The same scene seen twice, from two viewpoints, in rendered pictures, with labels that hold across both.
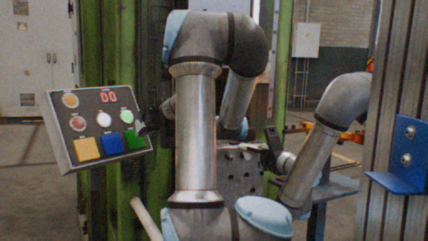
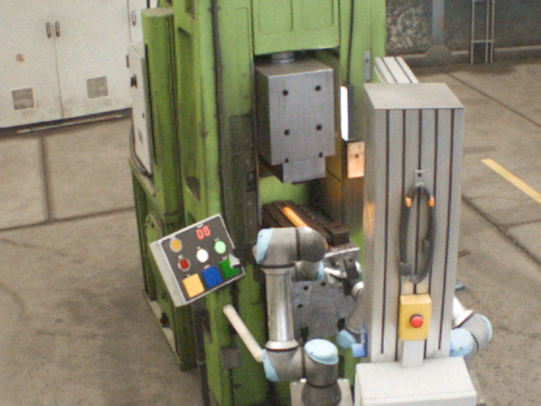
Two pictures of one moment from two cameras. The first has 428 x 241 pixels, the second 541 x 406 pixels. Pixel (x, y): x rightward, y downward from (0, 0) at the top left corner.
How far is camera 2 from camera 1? 2.24 m
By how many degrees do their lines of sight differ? 16
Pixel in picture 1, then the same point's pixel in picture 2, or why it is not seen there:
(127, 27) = (211, 149)
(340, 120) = not seen: hidden behind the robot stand
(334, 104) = not seen: hidden behind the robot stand
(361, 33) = not seen: outside the picture
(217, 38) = (290, 252)
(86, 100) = (186, 241)
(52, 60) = (53, 33)
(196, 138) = (280, 312)
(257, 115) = (353, 209)
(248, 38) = (309, 250)
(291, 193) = (354, 325)
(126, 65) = (212, 185)
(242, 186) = (336, 291)
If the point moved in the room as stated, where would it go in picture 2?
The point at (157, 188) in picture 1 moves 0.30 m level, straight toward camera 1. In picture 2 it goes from (248, 295) to (252, 329)
